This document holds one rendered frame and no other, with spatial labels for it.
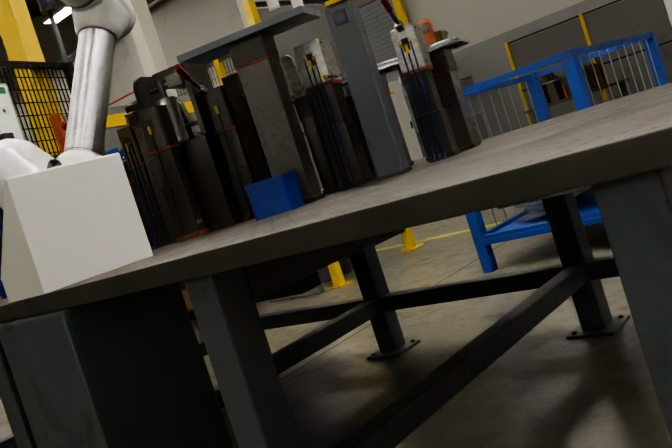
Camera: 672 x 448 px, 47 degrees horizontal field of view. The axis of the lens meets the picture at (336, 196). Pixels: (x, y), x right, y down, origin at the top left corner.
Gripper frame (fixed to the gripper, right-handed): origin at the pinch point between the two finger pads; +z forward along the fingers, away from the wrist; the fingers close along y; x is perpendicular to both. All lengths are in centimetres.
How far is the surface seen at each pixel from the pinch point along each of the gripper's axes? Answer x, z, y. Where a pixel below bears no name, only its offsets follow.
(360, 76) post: -14.3, 24.3, -0.8
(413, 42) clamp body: -23.0, 19.0, 17.0
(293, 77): 14.5, 15.7, 16.8
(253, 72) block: 12.0, 14.0, -5.6
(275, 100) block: 8.7, 22.6, -5.0
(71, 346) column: 34, 62, -68
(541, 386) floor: -22, 120, 33
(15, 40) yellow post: 155, -46, 50
